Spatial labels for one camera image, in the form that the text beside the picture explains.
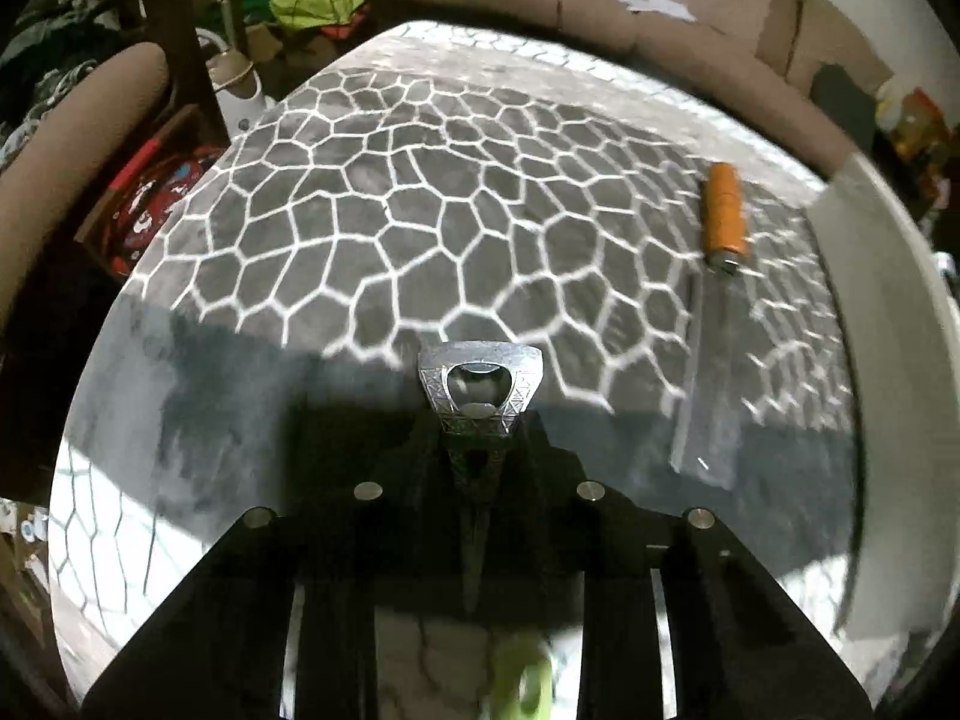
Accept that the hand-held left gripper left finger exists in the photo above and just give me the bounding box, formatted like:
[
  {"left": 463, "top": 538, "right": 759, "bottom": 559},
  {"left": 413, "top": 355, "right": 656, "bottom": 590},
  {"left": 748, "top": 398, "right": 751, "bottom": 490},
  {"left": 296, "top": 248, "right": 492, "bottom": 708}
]
[{"left": 79, "top": 409, "right": 473, "bottom": 720}]

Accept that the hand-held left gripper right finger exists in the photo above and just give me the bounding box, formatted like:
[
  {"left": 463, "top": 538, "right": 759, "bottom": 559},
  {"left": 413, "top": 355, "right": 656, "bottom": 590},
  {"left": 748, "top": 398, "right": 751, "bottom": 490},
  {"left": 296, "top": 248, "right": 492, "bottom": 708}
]
[{"left": 480, "top": 409, "right": 875, "bottom": 720}]

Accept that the metal bottle opener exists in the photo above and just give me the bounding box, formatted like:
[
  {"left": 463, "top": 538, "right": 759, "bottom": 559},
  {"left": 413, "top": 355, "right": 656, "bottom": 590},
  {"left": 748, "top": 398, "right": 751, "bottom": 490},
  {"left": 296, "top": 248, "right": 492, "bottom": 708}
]
[{"left": 416, "top": 343, "right": 545, "bottom": 616}]

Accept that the red printed bag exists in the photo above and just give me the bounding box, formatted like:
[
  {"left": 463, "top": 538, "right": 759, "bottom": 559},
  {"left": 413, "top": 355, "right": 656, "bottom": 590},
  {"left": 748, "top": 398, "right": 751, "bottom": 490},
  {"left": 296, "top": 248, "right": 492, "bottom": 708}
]
[{"left": 97, "top": 142, "right": 226, "bottom": 278}]

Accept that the beige white appliance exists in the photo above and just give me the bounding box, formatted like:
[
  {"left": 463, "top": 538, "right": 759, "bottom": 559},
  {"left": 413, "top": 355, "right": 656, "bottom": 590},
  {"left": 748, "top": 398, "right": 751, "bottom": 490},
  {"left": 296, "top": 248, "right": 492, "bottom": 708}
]
[{"left": 206, "top": 45, "right": 278, "bottom": 136}]

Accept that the white paper sheet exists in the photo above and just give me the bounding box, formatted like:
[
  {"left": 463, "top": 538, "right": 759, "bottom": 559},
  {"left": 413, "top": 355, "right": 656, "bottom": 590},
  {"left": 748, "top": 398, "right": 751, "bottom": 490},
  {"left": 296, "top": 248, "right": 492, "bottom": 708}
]
[{"left": 616, "top": 0, "right": 695, "bottom": 22}]

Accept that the green cloth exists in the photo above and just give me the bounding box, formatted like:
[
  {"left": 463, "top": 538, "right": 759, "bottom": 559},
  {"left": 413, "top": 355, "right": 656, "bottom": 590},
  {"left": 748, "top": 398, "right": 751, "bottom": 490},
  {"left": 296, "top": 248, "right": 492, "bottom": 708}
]
[{"left": 240, "top": 0, "right": 368, "bottom": 35}]

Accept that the yellow packet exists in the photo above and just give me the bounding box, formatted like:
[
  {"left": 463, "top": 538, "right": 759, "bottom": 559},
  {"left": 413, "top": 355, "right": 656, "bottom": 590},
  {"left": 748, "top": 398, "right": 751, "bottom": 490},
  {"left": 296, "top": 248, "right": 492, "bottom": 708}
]
[{"left": 874, "top": 82, "right": 950, "bottom": 166}]

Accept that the black white patterned cloth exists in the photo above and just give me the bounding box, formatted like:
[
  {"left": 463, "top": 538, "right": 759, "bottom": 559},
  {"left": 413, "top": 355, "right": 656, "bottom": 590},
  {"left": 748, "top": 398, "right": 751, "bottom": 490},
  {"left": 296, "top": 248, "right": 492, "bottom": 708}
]
[{"left": 0, "top": 0, "right": 143, "bottom": 166}]

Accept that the green handled utensil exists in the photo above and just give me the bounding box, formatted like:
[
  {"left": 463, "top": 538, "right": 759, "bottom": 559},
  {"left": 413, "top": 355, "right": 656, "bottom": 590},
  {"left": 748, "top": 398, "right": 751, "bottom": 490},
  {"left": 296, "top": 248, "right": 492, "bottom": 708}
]
[{"left": 487, "top": 634, "right": 560, "bottom": 720}]

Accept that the orange handled knife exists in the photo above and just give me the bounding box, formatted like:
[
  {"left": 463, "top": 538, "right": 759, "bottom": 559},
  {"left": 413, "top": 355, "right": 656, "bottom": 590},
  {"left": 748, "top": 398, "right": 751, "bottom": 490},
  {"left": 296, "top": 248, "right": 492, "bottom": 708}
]
[{"left": 667, "top": 163, "right": 755, "bottom": 488}]

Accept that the dark wooden post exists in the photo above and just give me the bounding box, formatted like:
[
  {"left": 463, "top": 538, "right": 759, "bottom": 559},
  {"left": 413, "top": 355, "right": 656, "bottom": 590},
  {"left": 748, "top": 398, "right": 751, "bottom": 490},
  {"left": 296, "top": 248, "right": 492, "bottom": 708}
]
[{"left": 139, "top": 0, "right": 230, "bottom": 143}]

